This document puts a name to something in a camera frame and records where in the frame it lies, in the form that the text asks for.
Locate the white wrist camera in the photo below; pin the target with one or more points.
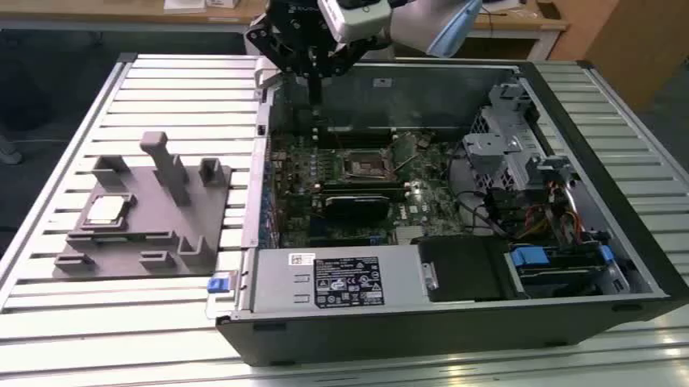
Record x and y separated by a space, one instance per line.
355 20

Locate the blue plastic latch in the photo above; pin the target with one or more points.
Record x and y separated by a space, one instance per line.
605 254

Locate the wooden desk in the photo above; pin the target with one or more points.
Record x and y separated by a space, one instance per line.
135 18

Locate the RAM stick with white label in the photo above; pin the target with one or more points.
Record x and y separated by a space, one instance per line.
340 129

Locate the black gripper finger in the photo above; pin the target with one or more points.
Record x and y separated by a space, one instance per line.
352 54
263 36

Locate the silver metal drive cage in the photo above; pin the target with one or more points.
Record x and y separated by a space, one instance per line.
493 147

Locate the black RAM stick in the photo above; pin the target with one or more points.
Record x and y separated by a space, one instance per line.
360 184

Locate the green RAM stick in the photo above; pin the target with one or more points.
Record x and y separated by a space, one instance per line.
109 240

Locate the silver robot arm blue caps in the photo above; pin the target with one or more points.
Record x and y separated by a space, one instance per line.
409 28

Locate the white box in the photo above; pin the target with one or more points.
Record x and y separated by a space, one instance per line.
222 3
184 4

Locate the silver CPU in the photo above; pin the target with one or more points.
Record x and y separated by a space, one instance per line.
108 209

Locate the black plastic shroud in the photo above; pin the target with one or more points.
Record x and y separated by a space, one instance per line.
462 270

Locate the wooden cabinet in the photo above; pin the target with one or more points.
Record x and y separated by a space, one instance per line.
634 48

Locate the grey plastic bracket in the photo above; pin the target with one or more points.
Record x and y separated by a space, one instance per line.
549 167

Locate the grey chair foot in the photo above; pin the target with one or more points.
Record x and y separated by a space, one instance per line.
9 153

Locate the silver chipset heatsink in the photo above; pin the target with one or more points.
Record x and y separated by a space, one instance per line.
411 235

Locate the black graphics card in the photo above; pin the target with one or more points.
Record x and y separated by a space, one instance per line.
355 207

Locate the black PC case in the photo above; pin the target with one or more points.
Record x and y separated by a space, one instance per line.
403 334

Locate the grey power supply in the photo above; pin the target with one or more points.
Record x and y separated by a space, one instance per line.
279 282

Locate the CPU socket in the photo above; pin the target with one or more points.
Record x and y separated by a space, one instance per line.
366 166

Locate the round coin battery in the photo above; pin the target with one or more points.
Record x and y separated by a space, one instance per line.
423 141

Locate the black expansion slot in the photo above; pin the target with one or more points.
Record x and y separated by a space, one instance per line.
344 242

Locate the blue case release latch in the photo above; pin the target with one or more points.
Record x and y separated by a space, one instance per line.
216 284

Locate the grey parts rack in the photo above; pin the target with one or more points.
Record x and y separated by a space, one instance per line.
210 217

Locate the blue disk carrier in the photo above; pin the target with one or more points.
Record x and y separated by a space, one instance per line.
526 258

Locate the green motherboard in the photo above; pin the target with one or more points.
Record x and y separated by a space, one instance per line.
435 193

